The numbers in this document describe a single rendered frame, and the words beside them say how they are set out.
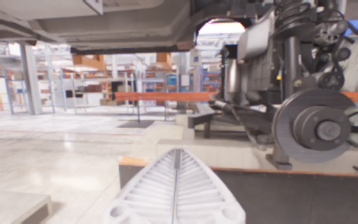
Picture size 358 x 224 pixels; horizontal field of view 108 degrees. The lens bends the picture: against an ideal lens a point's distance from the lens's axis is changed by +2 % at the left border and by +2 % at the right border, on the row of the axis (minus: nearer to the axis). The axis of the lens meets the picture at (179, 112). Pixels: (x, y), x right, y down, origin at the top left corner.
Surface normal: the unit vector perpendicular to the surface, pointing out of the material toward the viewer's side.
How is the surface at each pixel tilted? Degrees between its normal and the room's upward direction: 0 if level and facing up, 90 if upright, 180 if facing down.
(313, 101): 90
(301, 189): 90
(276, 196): 90
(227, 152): 90
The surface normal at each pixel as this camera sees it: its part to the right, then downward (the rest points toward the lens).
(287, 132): -0.10, 0.14
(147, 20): -0.07, 0.39
